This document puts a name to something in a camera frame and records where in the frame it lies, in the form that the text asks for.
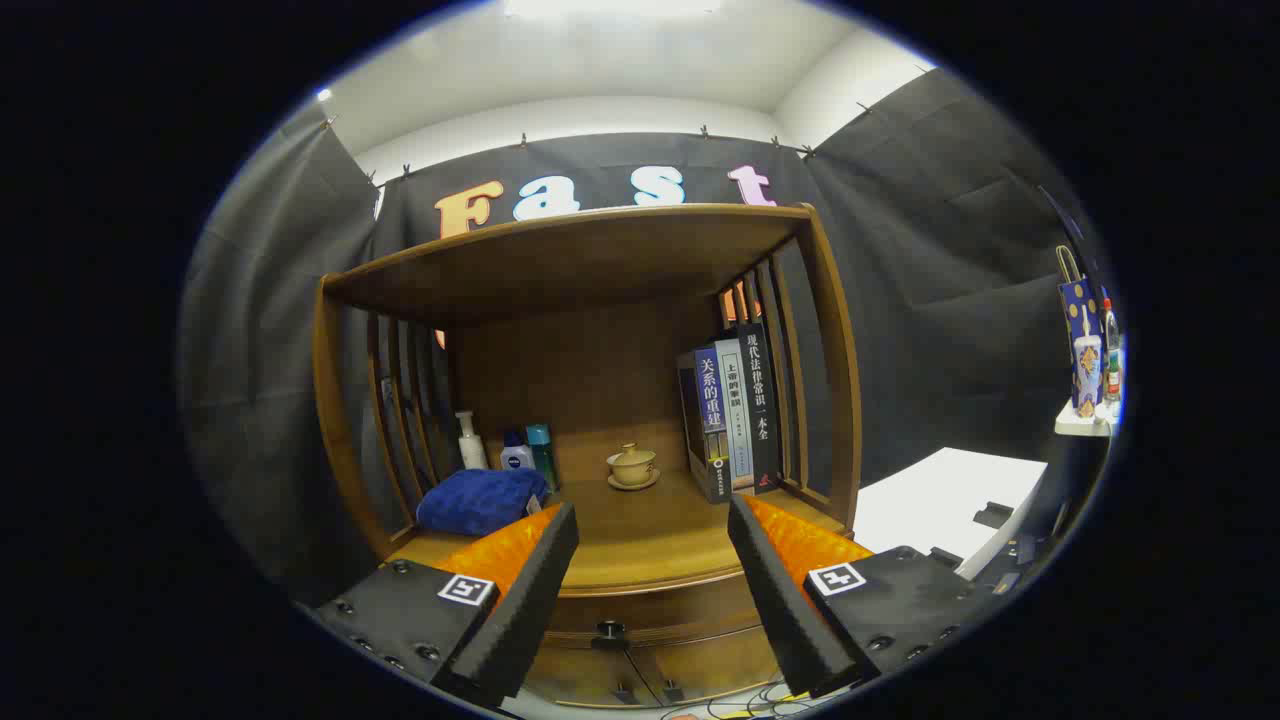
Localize wooden cabinet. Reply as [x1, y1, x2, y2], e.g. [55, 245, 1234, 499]
[312, 203, 863, 711]

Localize blue folded towel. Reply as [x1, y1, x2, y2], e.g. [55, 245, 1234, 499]
[416, 468, 551, 537]

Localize black spine book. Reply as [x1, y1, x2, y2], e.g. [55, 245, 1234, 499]
[737, 322, 783, 495]

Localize black backdrop cloth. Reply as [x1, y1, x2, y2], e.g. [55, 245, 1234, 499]
[180, 70, 1111, 601]

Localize wooden drawer with black knob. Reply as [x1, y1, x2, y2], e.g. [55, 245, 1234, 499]
[545, 570, 776, 651]

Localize white drawer unit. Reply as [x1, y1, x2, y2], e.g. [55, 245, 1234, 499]
[852, 447, 1049, 581]

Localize clear bottle with red label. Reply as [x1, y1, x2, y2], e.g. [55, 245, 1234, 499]
[1100, 297, 1123, 406]

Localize wooden countertop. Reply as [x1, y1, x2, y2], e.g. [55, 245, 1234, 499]
[385, 462, 853, 599]

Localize small white shelf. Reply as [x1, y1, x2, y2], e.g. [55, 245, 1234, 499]
[1054, 400, 1116, 437]

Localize white spine book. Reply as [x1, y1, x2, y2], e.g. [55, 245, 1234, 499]
[714, 338, 754, 491]

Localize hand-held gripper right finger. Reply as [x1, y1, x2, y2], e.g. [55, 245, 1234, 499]
[727, 492, 986, 699]

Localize teal bottle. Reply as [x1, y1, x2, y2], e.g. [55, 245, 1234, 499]
[525, 424, 559, 493]

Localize blue patterned gift bag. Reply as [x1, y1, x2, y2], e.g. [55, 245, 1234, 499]
[1057, 245, 1105, 419]

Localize black floor cables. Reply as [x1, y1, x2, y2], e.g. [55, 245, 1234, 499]
[660, 678, 813, 720]

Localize white pump bottle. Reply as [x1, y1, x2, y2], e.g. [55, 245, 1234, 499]
[455, 410, 490, 472]

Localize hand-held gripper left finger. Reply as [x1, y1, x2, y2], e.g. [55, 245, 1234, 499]
[315, 502, 581, 709]

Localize beige lidded teacup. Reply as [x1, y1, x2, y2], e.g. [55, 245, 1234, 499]
[606, 443, 658, 486]

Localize blue spine book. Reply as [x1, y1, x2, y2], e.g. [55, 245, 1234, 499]
[677, 345, 731, 504]

